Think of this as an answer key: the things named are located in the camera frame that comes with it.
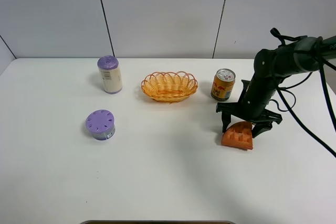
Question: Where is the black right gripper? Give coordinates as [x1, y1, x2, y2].
[216, 78, 282, 138]

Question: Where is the orange waffle slice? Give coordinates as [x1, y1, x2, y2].
[221, 121, 253, 150]

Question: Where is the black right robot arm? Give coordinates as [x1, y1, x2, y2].
[216, 36, 335, 137]

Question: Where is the orange woven basket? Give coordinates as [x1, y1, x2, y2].
[141, 71, 198, 103]

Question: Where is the gold energy drink can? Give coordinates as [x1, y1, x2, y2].
[211, 69, 236, 101]

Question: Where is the short purple round container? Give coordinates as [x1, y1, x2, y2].
[85, 110, 116, 141]

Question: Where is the tall purple-capped white canister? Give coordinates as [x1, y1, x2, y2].
[97, 55, 122, 94]

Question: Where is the dark robot head edge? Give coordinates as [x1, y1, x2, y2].
[81, 220, 233, 224]

